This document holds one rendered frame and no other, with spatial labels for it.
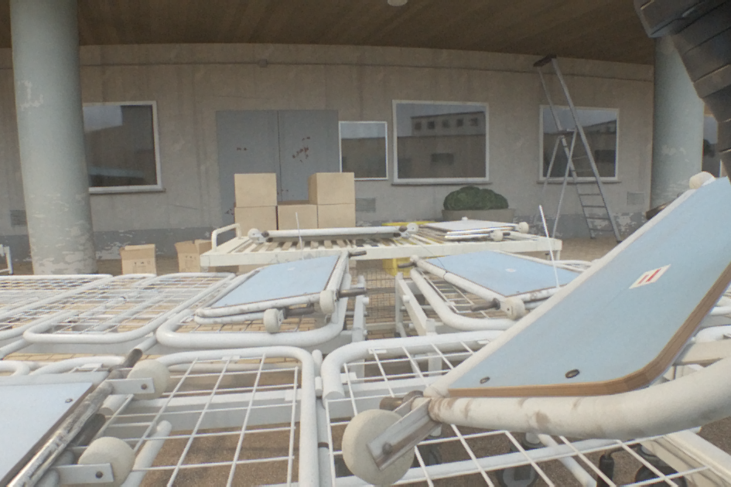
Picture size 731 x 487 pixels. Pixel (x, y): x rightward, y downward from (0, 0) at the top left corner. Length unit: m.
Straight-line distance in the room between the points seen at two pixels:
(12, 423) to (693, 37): 0.80
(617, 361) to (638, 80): 8.90
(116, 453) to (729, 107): 0.68
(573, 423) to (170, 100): 6.71
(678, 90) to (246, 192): 5.61
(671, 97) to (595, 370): 6.34
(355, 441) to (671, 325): 0.25
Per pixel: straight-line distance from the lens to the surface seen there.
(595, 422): 0.24
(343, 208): 3.93
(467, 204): 5.62
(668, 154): 6.46
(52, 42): 5.11
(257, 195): 3.83
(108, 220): 7.01
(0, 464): 0.62
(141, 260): 4.33
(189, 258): 4.45
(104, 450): 0.60
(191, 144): 6.57
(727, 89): 0.33
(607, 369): 0.27
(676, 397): 0.23
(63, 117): 4.94
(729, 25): 0.32
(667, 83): 6.61
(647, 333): 0.29
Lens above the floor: 0.85
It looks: 7 degrees down
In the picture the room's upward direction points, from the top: 1 degrees counter-clockwise
